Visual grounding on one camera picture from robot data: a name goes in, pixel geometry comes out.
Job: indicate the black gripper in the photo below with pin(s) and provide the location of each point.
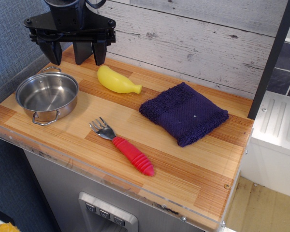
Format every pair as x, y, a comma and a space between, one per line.
72, 22

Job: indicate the stainless steel pot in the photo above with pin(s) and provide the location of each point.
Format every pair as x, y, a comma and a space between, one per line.
48, 96

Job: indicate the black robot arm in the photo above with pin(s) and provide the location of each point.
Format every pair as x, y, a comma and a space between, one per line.
72, 21

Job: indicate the purple folded cloth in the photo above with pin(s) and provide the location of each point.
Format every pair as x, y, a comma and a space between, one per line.
184, 113

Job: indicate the yellow plastic banana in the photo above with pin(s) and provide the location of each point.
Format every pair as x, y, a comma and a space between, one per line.
116, 82

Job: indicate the silver button panel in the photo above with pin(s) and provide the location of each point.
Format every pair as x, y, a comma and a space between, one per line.
100, 216

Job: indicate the yellow object bottom left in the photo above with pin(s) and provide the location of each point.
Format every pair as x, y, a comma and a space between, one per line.
8, 227

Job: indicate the white ridged sink counter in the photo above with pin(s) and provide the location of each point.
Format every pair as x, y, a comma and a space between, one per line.
272, 123

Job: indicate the dark left frame post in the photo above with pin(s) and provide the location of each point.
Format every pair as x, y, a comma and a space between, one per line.
82, 51

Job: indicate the dark frame post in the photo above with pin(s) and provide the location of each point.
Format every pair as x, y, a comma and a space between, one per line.
82, 51
271, 62

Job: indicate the red handled fork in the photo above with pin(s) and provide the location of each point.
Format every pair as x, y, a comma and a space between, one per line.
137, 158

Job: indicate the dark right frame post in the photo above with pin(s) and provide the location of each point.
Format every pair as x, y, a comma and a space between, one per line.
271, 62

